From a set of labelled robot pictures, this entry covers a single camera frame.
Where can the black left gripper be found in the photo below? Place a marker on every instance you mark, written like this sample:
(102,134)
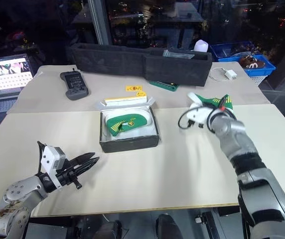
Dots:
(66,175)

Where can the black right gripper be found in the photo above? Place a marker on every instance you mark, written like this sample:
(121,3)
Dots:
(191,122)

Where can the green and white shoe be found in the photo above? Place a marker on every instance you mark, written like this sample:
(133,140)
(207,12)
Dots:
(127,123)
(208,100)

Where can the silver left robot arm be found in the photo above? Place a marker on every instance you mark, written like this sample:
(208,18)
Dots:
(15,199)

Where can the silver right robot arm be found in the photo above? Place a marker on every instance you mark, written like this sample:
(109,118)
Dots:
(254,179)

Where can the black shoebox with hinged lid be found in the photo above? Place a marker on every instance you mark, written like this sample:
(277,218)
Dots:
(130,144)

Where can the open laptop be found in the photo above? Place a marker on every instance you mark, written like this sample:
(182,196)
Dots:
(5,74)

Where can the green circuit board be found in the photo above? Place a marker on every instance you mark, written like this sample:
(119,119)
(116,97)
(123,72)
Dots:
(163,85)

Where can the small yellow tag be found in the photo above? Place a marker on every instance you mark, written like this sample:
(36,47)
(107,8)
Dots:
(141,94)

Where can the white charger adapter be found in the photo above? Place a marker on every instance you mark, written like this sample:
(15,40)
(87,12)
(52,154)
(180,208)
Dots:
(230,75)

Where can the yellow label card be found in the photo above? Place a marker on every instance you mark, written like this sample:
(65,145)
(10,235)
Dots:
(133,88)

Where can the clear plastic bag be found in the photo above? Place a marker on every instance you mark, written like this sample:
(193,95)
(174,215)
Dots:
(180,54)

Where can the white rounded lamp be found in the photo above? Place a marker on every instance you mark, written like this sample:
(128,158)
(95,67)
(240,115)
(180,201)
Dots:
(201,46)

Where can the blue plastic crate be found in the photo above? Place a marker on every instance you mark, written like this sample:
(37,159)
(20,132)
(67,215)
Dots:
(222,51)
(259,69)

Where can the black handheld controller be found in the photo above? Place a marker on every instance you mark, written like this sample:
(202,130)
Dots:
(74,83)

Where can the white perforated basket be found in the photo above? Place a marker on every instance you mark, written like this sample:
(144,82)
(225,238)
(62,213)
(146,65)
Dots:
(258,80)

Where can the brown candy bag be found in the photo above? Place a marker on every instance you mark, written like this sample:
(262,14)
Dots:
(252,62)

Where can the long black foam tray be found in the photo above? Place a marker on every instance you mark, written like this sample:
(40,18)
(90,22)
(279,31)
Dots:
(122,63)

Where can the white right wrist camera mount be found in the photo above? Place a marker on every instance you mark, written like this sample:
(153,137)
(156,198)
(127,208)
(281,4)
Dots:
(198,113)

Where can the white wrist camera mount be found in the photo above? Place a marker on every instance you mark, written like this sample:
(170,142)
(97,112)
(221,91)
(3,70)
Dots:
(49,159)
(198,113)

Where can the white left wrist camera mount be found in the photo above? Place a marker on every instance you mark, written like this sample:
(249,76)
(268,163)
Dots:
(49,159)

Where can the aluminium profile post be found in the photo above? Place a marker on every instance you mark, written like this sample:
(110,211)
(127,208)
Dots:
(100,22)

